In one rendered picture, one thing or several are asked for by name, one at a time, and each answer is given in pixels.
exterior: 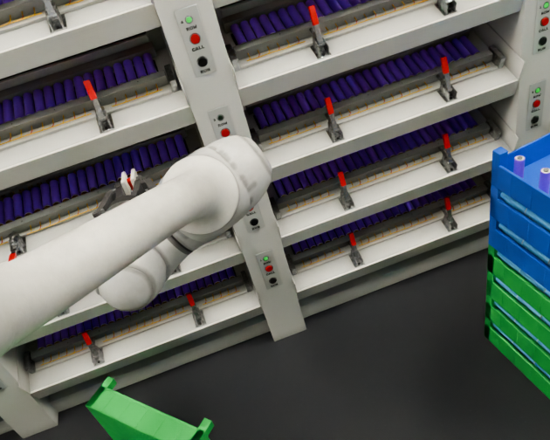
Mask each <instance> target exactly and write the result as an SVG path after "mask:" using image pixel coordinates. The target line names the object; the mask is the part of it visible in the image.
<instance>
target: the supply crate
mask: <svg viewBox="0 0 550 440"><path fill-rule="evenodd" d="M517 155H523V156H524V157H525V158H526V159H525V169H524V179H523V178H521V177H520V176H518V175H516V174H514V173H513V165H514V157H515V156H517ZM542 168H550V133H549V134H546V135H544V136H542V137H540V138H539V139H537V140H535V141H532V142H530V143H528V144H526V145H525V146H523V147H521V148H518V149H516V150H514V151H512V152H511V153H509V154H508V150H506V149H505V148H502V147H499V148H496V149H494V150H492V182H491V185H493V186H494V187H496V188H497V189H499V190H501V191H502V192H504V193H505V194H507V195H508V196H509V197H511V198H512V199H514V200H515V201H517V202H518V203H520V204H522V205H523V206H525V207H526V208H528V209H529V210H530V211H532V212H533V213H535V214H536V215H538V216H539V217H541V218H543V219H544V220H546V221H547V222H549V223H550V189H549V195H548V194H547V193H546V192H544V191H543V190H541V189H539V180H540V170H541V169H542Z"/></svg>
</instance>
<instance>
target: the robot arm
mask: <svg viewBox="0 0 550 440"><path fill-rule="evenodd" d="M271 180H272V166H271V164H270V163H269V161H268V159H267V158H266V156H265V155H264V153H263V152H262V151H261V149H260V148H259V147H258V145H257V144H256V143H255V142H254V141H253V140H252V139H250V138H248V137H242V136H240V135H233V136H228V137H225V138H223V139H220V140H217V141H214V142H212V143H211V144H209V145H208V146H206V147H205V148H199V149H198V150H196V151H195V152H193V153H192V154H190V155H188V156H187V157H185V158H184V159H181V160H180V161H178V162H177V163H175V164H174V165H173V166H172V167H171V168H170V169H169V170H168V172H167V173H166V175H165V176H164V177H163V178H162V179H161V180H160V182H159V184H158V186H156V185H155V184H154V182H153V181H152V180H151V178H150V177H149V176H147V177H145V178H144V179H142V176H141V175H139V176H138V175H137V173H136V171H135V168H131V179H130V181H131V183H132V185H133V187H134V188H133V191H132V192H131V188H130V186H129V184H128V183H127V174H126V172H125V171H123V172H122V173H121V182H117V183H115V184H114V187H115V191H112V190H108V191H107V193H106V194H105V195H104V197H103V199H102V201H101V203H100V205H99V207H98V209H96V210H95V211H94V212H93V213H92V215H93V218H94V219H93V220H91V221H89V222H87V223H84V224H82V225H80V226H79V227H77V228H75V229H73V230H70V231H69V232H67V233H66V234H64V235H62V236H60V237H57V238H55V239H53V240H52V241H50V242H48V243H46V244H43V245H41V246H39V247H38V248H37V249H35V250H33V251H30V252H27V253H25V254H24V255H22V256H20V257H18V258H15V259H13V260H11V261H9V262H7V263H5V264H3V265H0V357H1V356H3V355H4V354H5V353H6V352H8V351H9V350H10V349H12V348H13V347H14V346H16V344H17V343H19V342H20V341H21V340H23V339H25V338H26V337H27V336H29V335H30V334H32V333H33V332H35V331H36V330H38V329H39V328H40V327H42V326H43V325H45V324H46V323H48V322H49V321H50V320H52V319H54V318H55V317H57V316H58V315H60V314H61V313H62V312H63V311H65V310H66V309H68V308H69V307H71V306H73V305H74V304H75V303H77V302H78V301H80V300H81V299H83V298H84V297H85V296H86V295H88V294H89V293H90V292H92V291H94V290H95V291H96V293H97V294H98V295H100V296H101V298H103V299H104V300H105V301H106V302H107V303H108V304H109V305H110V306H111V307H113V308H114V309H117V310H120V311H125V312H131V311H136V310H139V309H142V308H143V307H145V306H147V305H148V304H149V303H150V302H151V301H152V300H153V299H154V298H155V297H156V296H157V295H158V294H159V292H160V291H161V289H162V288H163V287H164V285H165V282H166V281H167V280H168V279H169V277H170V276H171V274H172V273H173V272H174V270H175V269H176V268H177V266H178V265H179V264H180V263H181V262H182V261H183V260H184V259H185V258H186V257H187V256H188V255H189V254H190V253H192V252H193V251H194V250H196V249H197V248H199V247H200V246H202V245H203V244H206V243H208V242H209V241H210V240H213V239H215V238H216V237H219V236H220V235H222V234H223V233H224V232H226V231H227V230H228V229H229V228H230V227H232V226H233V225H234V224H236V223H237V222H238V221H239V220H240V219H242V218H243V217H244V216H245V215H246V213H247V212H248V211H249V210H251V209H252V208H253V207H254V206H255V205H256V204H257V203H258V202H259V200H260V199H261V198H262V196H263V195H264V193H265V192H266V191H267V189H268V187H269V185H270V183H271ZM145 189H148V191H147V192H146V190H145Z"/></svg>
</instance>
